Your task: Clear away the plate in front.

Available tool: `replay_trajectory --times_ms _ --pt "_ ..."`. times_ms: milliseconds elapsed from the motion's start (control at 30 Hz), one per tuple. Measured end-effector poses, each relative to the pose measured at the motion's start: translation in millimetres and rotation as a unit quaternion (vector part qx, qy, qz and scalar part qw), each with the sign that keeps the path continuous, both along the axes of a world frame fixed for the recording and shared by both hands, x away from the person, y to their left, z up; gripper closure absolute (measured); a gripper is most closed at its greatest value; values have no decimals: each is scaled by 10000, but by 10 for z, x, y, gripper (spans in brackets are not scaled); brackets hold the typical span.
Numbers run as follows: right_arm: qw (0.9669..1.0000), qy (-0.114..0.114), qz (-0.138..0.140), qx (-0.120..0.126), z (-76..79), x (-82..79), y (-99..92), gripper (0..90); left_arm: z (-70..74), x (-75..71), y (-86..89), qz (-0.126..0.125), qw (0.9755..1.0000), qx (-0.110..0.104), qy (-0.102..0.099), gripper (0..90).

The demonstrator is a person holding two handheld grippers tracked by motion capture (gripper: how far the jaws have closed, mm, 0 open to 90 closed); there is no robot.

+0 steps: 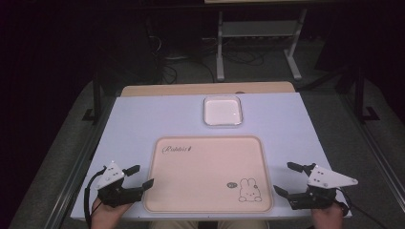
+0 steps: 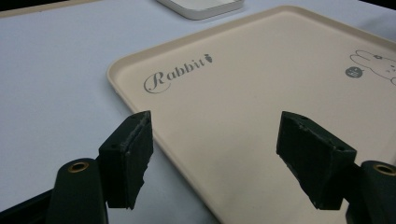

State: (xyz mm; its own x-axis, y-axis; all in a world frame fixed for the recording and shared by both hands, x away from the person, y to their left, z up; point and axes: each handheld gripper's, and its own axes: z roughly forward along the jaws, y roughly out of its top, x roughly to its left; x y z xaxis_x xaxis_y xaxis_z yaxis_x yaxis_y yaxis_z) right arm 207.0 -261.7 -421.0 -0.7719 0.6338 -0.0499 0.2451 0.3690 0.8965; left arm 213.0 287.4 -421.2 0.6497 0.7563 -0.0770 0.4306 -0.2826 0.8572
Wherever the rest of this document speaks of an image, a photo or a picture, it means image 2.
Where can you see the white square dish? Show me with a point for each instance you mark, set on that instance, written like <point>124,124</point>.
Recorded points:
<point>200,6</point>

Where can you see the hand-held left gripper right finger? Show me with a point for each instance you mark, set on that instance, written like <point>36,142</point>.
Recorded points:
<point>314,158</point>

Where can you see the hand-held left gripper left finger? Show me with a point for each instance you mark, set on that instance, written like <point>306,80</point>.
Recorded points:
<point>126,161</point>

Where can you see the beige printed plastic tray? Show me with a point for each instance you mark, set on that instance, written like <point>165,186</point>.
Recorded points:
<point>249,102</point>

